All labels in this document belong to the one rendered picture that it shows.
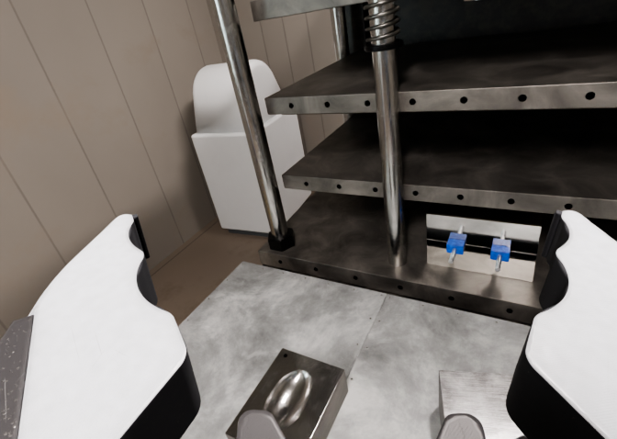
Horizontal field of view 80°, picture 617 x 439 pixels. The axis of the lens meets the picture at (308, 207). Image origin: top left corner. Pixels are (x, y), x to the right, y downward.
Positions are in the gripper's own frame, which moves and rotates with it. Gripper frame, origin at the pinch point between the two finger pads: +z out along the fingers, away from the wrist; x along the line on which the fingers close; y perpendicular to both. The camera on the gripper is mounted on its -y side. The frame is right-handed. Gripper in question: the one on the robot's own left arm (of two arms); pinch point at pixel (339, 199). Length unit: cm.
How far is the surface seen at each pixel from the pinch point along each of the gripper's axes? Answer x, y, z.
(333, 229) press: 2, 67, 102
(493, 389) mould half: 27, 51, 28
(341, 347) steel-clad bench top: 3, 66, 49
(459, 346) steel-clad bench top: 29, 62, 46
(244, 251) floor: -61, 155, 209
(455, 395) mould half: 21, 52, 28
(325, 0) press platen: 0, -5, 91
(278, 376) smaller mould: -10, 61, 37
